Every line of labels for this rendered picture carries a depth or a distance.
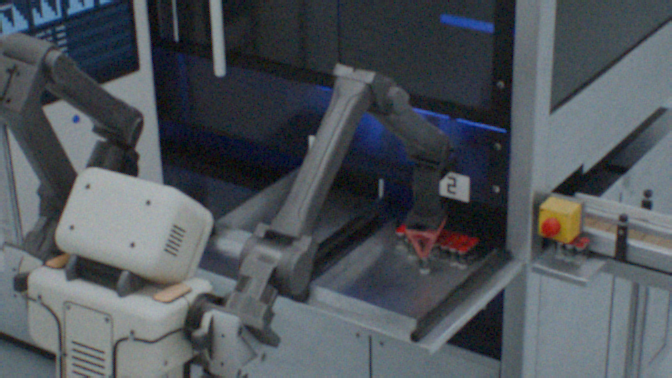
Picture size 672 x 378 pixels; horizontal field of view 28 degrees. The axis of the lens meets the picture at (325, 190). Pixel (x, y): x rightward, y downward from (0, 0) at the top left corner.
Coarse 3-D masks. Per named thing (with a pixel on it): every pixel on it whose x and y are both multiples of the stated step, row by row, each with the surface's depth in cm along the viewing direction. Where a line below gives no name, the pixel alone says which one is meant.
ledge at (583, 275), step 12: (552, 252) 296; (540, 264) 291; (552, 264) 291; (564, 264) 291; (588, 264) 291; (600, 264) 290; (552, 276) 289; (564, 276) 287; (576, 276) 286; (588, 276) 286
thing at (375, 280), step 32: (352, 256) 291; (384, 256) 295; (480, 256) 294; (320, 288) 278; (352, 288) 283; (384, 288) 283; (416, 288) 283; (448, 288) 283; (384, 320) 271; (416, 320) 266
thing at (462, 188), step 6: (450, 174) 294; (456, 174) 293; (444, 180) 296; (450, 180) 295; (462, 180) 293; (468, 180) 292; (444, 186) 296; (462, 186) 293; (468, 186) 292; (444, 192) 297; (456, 192) 295; (462, 192) 294; (456, 198) 296; (462, 198) 295
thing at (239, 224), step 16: (288, 176) 325; (272, 192) 321; (288, 192) 324; (336, 192) 324; (240, 208) 312; (256, 208) 317; (272, 208) 317; (320, 208) 316; (336, 208) 316; (352, 208) 316; (368, 208) 310; (224, 224) 304; (240, 224) 310; (256, 224) 310; (320, 224) 309; (336, 224) 309; (352, 224) 305; (240, 240) 302; (320, 240) 296
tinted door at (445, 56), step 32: (352, 0) 292; (384, 0) 287; (416, 0) 283; (448, 0) 278; (480, 0) 274; (352, 32) 295; (384, 32) 291; (416, 32) 286; (448, 32) 281; (480, 32) 277; (352, 64) 299; (384, 64) 294; (416, 64) 289; (448, 64) 284; (480, 64) 280; (512, 64) 275; (448, 96) 287; (480, 96) 283
